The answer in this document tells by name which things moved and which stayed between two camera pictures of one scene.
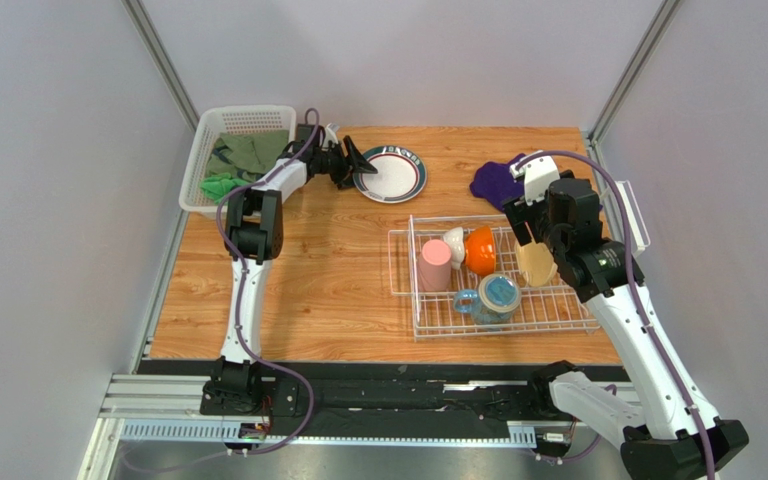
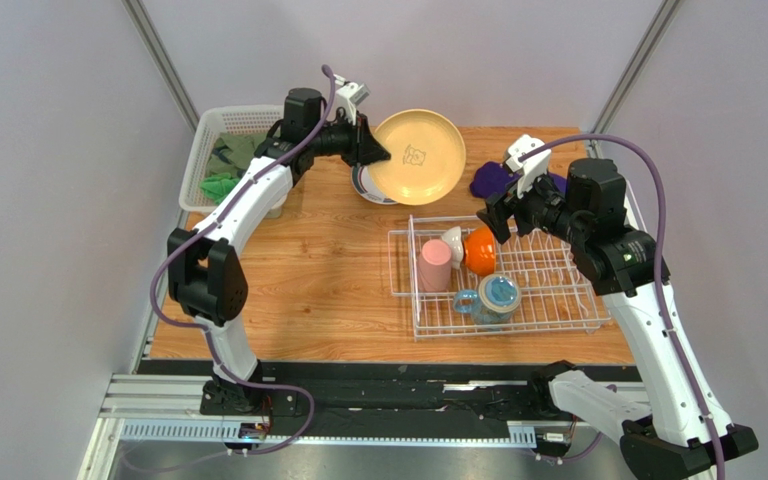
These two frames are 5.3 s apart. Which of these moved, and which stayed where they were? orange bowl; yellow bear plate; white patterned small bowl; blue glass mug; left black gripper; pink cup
Moved: yellow bear plate; left black gripper
Stayed: blue glass mug; orange bowl; pink cup; white patterned small bowl
